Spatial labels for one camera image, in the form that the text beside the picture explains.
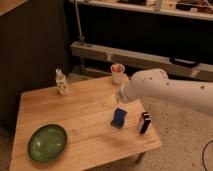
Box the small white bottle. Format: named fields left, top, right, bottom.
left=55, top=68, right=69, bottom=95

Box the white cup with red contents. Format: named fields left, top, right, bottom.
left=111, top=63, right=125, bottom=84

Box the black cable on floor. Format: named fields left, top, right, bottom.
left=201, top=139, right=213, bottom=171

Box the cluttered upper shelf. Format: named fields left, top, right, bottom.
left=68, top=0, right=213, bottom=21

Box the blue folded object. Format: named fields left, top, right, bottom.
left=111, top=108, right=127, bottom=128

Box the metal pole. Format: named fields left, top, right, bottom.
left=74, top=0, right=84, bottom=46

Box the black case handle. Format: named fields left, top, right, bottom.
left=169, top=57, right=200, bottom=68

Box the wooden table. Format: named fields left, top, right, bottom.
left=10, top=77, right=161, bottom=171

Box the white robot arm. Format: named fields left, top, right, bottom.
left=102, top=68, right=213, bottom=117

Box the grey metal case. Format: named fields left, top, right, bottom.
left=71, top=41, right=213, bottom=81

